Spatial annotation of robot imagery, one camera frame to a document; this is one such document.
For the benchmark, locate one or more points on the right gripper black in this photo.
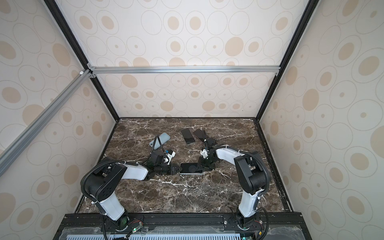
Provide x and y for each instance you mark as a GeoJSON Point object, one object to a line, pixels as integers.
{"type": "Point", "coordinates": [203, 167]}

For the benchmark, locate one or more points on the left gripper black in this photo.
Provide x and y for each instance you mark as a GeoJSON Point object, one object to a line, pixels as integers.
{"type": "Point", "coordinates": [172, 168]}

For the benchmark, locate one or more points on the black phone silver edge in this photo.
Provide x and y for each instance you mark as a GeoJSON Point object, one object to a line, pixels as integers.
{"type": "Point", "coordinates": [191, 168]}

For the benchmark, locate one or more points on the light blue case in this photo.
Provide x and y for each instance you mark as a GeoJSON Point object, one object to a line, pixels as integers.
{"type": "Point", "coordinates": [192, 174]}
{"type": "Point", "coordinates": [163, 138]}

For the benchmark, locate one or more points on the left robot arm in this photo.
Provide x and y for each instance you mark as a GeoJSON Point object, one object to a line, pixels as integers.
{"type": "Point", "coordinates": [100, 183]}

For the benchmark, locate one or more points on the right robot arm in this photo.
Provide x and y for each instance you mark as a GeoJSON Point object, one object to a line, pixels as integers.
{"type": "Point", "coordinates": [253, 174]}

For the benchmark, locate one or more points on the black phone purple edge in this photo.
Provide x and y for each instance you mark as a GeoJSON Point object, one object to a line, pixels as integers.
{"type": "Point", "coordinates": [201, 134]}

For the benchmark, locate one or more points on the black phone grey edge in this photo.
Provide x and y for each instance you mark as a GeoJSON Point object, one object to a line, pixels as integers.
{"type": "Point", "coordinates": [188, 136]}

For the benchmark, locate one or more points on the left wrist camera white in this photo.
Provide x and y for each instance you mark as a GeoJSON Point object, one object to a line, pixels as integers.
{"type": "Point", "coordinates": [169, 154]}

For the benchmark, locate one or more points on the black base frame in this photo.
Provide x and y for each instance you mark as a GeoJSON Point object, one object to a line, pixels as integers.
{"type": "Point", "coordinates": [184, 226]}

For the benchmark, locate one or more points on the horizontal aluminium rail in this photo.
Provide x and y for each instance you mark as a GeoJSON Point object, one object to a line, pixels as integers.
{"type": "Point", "coordinates": [184, 70]}

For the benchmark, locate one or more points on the left slanted aluminium rail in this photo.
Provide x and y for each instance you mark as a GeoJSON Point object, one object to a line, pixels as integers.
{"type": "Point", "coordinates": [25, 138]}

